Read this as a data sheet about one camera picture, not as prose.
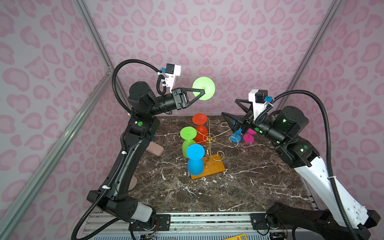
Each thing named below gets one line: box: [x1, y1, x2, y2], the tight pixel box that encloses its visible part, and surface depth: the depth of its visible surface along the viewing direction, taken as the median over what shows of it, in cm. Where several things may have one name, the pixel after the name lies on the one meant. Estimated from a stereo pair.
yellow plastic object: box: [224, 233, 248, 240], surface depth 70 cm
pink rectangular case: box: [145, 141, 165, 157], surface depth 100 cm
